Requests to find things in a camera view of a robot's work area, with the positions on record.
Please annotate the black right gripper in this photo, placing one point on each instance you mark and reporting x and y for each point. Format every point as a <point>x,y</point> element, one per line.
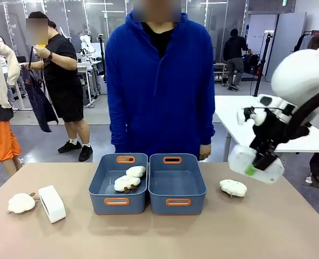
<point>272,135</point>

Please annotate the translucent white plastic bottle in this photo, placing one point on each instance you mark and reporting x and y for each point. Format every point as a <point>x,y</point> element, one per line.
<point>253,167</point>

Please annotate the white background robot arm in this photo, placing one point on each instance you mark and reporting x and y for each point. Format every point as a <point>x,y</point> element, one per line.
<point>87,44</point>

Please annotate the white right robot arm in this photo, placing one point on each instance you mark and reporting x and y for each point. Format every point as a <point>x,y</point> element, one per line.
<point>297,78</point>

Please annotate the white digital clock rounded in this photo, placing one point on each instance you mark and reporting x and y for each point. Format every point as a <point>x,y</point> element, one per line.
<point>52,203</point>

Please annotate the person left hand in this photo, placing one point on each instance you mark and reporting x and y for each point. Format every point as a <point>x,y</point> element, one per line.
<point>205,152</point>

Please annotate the white cloud plush toy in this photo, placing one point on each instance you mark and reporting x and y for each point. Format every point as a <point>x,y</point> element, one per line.
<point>127,184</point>
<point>233,187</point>
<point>135,171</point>
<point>21,203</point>

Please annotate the white table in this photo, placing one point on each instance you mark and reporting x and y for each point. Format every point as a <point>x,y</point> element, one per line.
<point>256,118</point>

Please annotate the wooden shoe rack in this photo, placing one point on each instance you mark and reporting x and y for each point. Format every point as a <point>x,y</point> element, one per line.
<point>220,71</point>

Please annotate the person in dark jacket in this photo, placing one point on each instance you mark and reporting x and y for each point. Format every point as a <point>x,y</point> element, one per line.
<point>234,56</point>

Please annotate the person in blue hoodie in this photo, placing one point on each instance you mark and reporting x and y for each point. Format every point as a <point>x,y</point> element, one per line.
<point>159,86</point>

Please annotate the black clothes rack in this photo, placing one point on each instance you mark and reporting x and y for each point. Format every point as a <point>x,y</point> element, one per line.
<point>309,37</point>

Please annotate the white desk with legs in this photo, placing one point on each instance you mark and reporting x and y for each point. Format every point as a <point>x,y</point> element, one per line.
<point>86,78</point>

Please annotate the person in black t-shirt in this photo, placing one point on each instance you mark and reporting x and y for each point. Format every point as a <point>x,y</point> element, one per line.
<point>62,81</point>

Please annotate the dark blue apron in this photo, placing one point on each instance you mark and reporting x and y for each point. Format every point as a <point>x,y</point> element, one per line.
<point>39,102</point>

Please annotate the black camera tripod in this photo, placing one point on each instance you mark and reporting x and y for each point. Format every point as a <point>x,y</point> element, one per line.
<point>261,64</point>

